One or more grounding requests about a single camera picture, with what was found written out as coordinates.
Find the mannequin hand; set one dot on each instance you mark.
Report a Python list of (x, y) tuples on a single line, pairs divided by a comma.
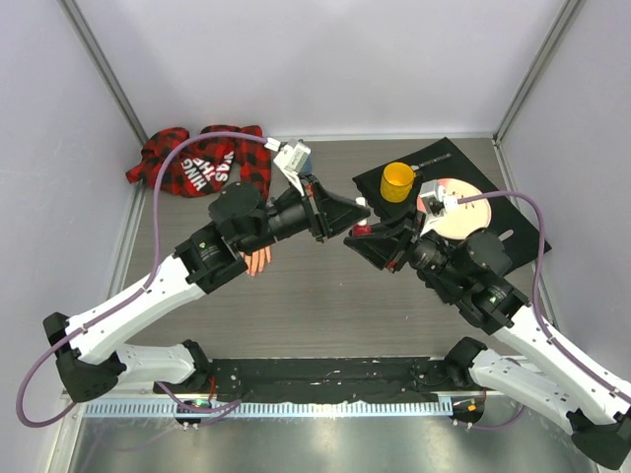
[(257, 260)]

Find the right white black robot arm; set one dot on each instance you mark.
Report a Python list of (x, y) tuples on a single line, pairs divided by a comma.
[(587, 401)]

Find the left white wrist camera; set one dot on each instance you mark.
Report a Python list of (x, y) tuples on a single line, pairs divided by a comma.
[(286, 159)]

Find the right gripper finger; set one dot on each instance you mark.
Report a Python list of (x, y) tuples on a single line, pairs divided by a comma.
[(379, 251), (396, 226)]

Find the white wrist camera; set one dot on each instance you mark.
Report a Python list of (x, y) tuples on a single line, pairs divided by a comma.
[(433, 204), (286, 159)]

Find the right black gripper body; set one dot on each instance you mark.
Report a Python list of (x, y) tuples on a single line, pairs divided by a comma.
[(406, 237)]

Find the yellow mug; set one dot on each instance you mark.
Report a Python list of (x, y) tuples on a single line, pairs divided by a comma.
[(397, 182)]

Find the white cable duct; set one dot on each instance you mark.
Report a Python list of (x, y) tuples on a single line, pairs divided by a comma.
[(164, 408)]

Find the red black plaid shirt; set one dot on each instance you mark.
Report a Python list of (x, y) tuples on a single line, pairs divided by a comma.
[(203, 167)]

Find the red nail polish bottle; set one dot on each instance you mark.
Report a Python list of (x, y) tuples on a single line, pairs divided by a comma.
[(360, 230)]

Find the dark handled knife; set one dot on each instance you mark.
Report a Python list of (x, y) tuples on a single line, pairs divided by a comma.
[(431, 162)]

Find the silver fork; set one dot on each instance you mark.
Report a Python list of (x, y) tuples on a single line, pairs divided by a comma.
[(505, 235)]

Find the pink cream plate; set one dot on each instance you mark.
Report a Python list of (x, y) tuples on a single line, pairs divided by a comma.
[(457, 221)]

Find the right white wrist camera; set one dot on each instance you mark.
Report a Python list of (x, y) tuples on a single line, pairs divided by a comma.
[(433, 204)]

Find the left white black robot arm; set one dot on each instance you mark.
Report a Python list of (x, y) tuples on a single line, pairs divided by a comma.
[(92, 352)]

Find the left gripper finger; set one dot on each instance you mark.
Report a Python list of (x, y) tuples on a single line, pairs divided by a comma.
[(339, 221), (330, 204)]

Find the blue ceramic jug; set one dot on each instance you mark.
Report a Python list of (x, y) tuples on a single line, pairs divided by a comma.
[(305, 164)]

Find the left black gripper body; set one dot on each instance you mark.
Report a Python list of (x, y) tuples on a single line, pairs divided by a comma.
[(315, 207)]

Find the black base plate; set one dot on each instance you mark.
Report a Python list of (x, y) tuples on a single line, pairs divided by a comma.
[(329, 380)]

